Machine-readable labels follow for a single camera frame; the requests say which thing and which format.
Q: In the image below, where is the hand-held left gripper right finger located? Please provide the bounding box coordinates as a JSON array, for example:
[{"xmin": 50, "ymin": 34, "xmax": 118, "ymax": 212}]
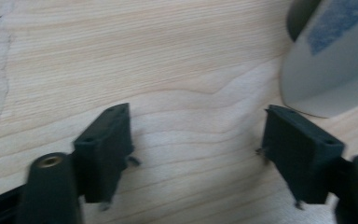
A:
[{"xmin": 255, "ymin": 104, "xmax": 358, "ymax": 224}]

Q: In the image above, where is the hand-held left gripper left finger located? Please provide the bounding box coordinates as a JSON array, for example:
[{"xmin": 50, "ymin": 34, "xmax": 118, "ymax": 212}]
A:
[{"xmin": 15, "ymin": 103, "xmax": 142, "ymax": 224}]

